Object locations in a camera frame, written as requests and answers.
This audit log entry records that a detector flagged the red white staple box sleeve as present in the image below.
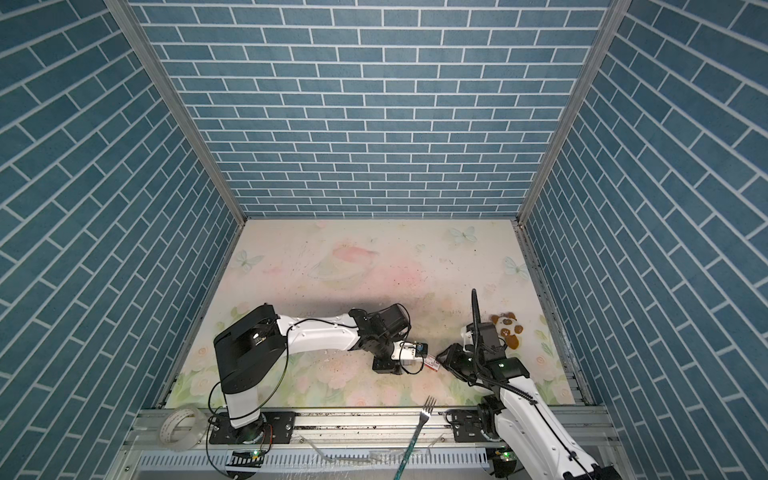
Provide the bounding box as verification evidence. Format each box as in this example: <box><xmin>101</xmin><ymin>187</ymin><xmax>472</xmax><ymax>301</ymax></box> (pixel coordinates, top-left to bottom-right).
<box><xmin>423</xmin><ymin>356</ymin><xmax>440</xmax><ymax>371</ymax></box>

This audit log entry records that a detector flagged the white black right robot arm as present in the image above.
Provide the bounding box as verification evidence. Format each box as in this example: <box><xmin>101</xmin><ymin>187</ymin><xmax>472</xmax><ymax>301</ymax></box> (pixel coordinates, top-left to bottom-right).
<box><xmin>437</xmin><ymin>290</ymin><xmax>620</xmax><ymax>479</ymax></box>

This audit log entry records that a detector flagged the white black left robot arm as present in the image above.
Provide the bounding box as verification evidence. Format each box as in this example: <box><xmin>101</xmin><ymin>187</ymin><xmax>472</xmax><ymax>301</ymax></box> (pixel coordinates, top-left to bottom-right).
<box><xmin>213</xmin><ymin>304</ymin><xmax>411</xmax><ymax>430</ymax></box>

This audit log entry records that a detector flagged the brown white plush toy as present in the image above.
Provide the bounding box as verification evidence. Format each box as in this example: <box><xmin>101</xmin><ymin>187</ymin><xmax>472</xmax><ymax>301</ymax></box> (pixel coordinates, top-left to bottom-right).
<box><xmin>490</xmin><ymin>312</ymin><xmax>524</xmax><ymax>350</ymax></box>

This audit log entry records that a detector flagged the clear tape roll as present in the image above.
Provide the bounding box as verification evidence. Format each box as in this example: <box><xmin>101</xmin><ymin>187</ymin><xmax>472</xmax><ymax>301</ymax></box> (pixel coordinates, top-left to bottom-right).
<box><xmin>157</xmin><ymin>405</ymin><xmax>208</xmax><ymax>452</ymax></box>

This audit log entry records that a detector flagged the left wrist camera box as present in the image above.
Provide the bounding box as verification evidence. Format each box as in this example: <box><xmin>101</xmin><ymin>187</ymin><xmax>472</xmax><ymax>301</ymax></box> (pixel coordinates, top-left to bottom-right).
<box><xmin>391</xmin><ymin>340</ymin><xmax>428</xmax><ymax>362</ymax></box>

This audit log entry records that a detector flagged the green handled fork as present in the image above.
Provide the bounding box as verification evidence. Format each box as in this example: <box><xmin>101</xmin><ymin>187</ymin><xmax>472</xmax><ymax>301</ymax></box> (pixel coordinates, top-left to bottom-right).
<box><xmin>394</xmin><ymin>396</ymin><xmax>436</xmax><ymax>480</ymax></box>

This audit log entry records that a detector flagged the aluminium front rail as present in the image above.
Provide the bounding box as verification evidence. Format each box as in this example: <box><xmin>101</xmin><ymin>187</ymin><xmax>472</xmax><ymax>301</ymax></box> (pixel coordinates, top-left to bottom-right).
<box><xmin>128</xmin><ymin>406</ymin><xmax>613</xmax><ymax>451</ymax></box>

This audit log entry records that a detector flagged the aluminium corner post right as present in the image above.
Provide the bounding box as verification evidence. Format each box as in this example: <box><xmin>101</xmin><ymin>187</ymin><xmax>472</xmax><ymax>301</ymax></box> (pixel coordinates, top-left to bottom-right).
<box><xmin>517</xmin><ymin>0</ymin><xmax>631</xmax><ymax>226</ymax></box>

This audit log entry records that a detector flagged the aluminium corner post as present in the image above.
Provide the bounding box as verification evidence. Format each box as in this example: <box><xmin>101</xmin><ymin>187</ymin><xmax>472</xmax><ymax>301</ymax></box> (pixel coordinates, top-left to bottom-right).
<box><xmin>517</xmin><ymin>0</ymin><xmax>631</xmax><ymax>226</ymax></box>
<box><xmin>104</xmin><ymin>0</ymin><xmax>247</xmax><ymax>227</ymax></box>

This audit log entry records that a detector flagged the aluminium corner post left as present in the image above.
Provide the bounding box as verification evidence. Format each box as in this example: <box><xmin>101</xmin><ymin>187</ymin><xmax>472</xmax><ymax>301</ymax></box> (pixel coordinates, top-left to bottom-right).
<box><xmin>104</xmin><ymin>0</ymin><xmax>247</xmax><ymax>227</ymax></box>

